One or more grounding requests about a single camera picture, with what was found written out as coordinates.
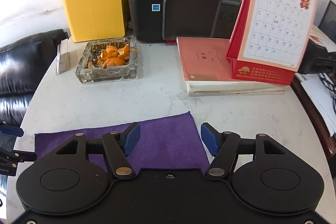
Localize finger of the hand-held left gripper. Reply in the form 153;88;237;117
0;120;25;138
0;147;36;167

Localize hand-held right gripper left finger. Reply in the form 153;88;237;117
55;122;141;178

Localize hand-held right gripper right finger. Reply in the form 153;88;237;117
201;122;287;178

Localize purple towel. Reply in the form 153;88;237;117
35;111;210;173

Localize glass ashtray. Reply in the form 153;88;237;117
75;36;138;85

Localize black leather sofa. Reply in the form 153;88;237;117
0;29;70;132

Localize red book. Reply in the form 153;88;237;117
176;36;286;96

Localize orange peels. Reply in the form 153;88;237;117
87;43;132;68

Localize brown wooden desk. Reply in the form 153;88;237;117
290;73;336;147

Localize loose white papers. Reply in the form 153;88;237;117
301;73;336;135

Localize black printer with blue sticker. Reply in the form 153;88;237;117
128;0;246;43

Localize red desk calendar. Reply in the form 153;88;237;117
226;0;318;85

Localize flat black printer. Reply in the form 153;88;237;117
298;39;336;75

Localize yellow box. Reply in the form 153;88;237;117
59;0;133;43

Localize black monitor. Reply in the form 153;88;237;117
318;0;336;35

